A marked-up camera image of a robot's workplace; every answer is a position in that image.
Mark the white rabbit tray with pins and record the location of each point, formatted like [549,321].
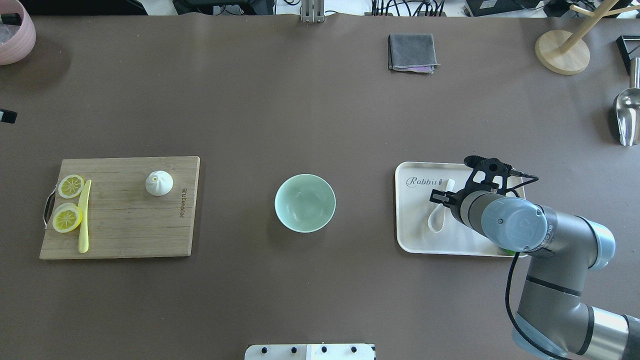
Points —
[414,182]

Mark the wooden cutting board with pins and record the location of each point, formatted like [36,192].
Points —
[125,221]

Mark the wooden mug tree stand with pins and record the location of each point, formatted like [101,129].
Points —
[564,52]

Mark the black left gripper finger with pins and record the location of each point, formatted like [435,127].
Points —
[7,116]

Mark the mint green bowl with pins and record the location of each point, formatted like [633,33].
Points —
[305,203]

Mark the white ceramic spoon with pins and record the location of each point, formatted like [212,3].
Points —
[436,219]

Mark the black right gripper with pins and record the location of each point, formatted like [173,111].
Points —
[454,205]

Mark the pink bowl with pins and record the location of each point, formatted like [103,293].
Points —
[21,43]

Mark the white steamed bun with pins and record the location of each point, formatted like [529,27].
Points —
[159,183]

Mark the single lemon slice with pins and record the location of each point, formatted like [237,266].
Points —
[71,186]

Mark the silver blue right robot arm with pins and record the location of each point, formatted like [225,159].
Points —
[551,321]

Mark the aluminium frame post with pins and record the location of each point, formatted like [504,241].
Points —
[312,11]

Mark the metal scoop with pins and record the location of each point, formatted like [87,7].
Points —
[627,108]

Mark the lemon slice stack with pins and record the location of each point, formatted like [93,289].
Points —
[67,217]

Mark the yellow plastic knife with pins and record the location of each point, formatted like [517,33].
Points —
[83,205]

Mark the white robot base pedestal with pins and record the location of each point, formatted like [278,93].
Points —
[311,351]

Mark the grey folded cloth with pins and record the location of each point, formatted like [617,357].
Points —
[412,52]

